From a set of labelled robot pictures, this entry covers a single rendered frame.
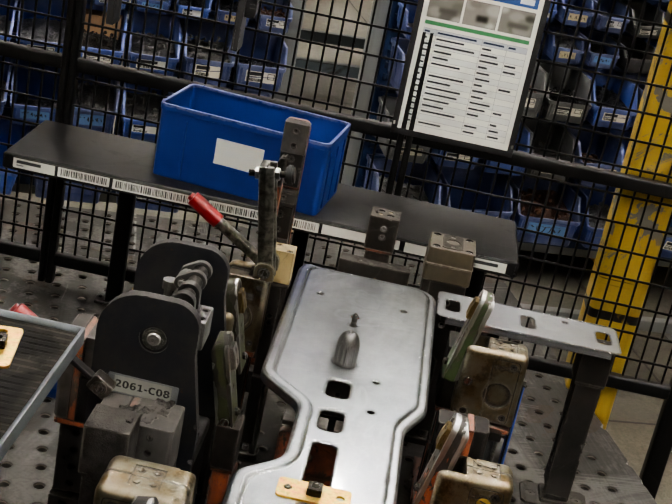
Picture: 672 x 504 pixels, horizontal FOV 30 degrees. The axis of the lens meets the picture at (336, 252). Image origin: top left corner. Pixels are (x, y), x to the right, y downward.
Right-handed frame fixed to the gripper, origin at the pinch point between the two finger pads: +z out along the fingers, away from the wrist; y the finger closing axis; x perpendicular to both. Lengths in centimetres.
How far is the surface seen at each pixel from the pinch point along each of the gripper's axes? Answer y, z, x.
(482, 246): 44, 43, 72
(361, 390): 28, 46, 16
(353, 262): 23, 46, 60
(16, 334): -7.7, 29.8, -19.8
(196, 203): -0.3, 32.3, 34.5
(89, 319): -6.3, 38.7, 4.5
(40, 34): -78, 58, 207
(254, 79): -18, 60, 215
